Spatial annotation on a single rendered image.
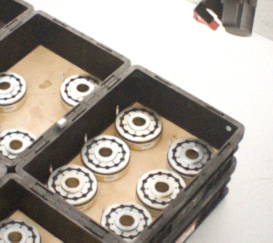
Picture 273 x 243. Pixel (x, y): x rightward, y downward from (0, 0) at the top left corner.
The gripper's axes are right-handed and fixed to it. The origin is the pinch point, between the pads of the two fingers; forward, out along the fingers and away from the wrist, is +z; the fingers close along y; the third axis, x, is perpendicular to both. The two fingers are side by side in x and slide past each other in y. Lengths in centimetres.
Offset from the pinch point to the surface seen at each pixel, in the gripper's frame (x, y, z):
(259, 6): 53, -89, 138
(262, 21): 56, -80, 132
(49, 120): -8.3, 40.7, 15.5
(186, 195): 15.9, 41.0, -17.0
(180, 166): 15.8, 34.0, -4.5
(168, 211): 15, 46, -18
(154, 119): 7.8, 27.1, 5.0
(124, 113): 2.4, 30.0, 8.0
